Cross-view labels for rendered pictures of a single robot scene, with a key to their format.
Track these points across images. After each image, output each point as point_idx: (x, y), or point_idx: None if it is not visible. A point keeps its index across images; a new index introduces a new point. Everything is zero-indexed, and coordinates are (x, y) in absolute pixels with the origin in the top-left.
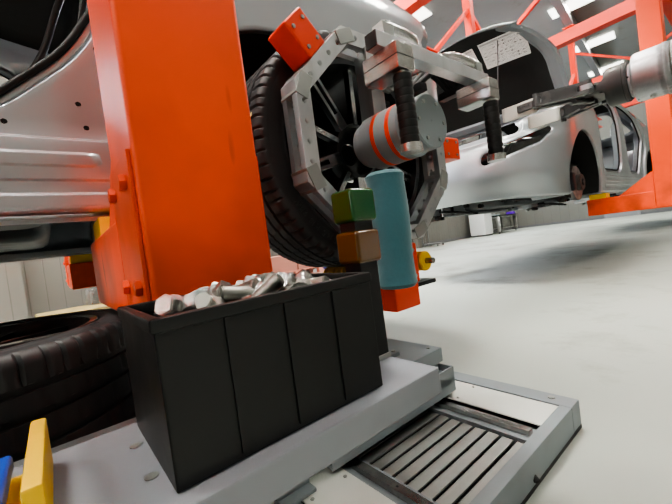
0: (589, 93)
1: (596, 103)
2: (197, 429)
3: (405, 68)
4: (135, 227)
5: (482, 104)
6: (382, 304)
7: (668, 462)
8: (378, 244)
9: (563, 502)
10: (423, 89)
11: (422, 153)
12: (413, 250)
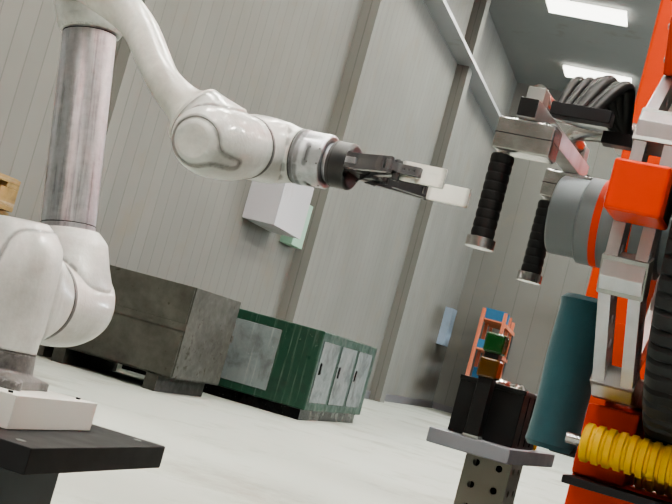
0: (373, 186)
1: (361, 180)
2: None
3: (543, 198)
4: None
5: (517, 153)
6: (471, 403)
7: None
8: (478, 365)
9: None
10: (602, 144)
11: (572, 256)
12: (585, 415)
